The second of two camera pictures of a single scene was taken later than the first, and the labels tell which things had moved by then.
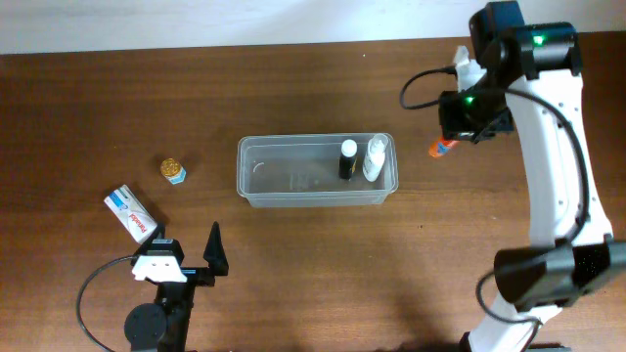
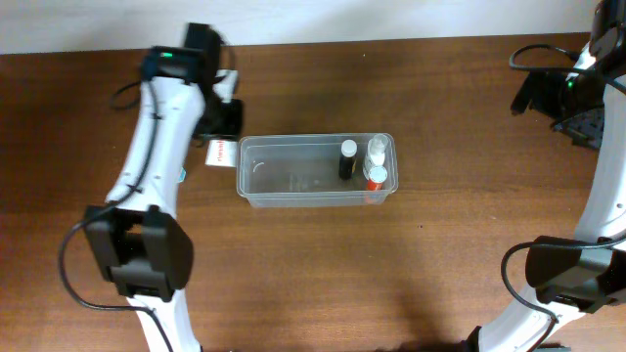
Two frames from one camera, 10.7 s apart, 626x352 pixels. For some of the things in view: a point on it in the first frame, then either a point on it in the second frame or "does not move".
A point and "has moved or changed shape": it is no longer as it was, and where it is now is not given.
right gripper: x=453 y=127 → x=585 y=133
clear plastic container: x=302 y=170 does not move
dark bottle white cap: x=348 y=150 does not move
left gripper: x=214 y=256 → x=233 y=133
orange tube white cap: x=442 y=148 → x=377 y=176
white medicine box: x=130 y=211 has moved or changed shape
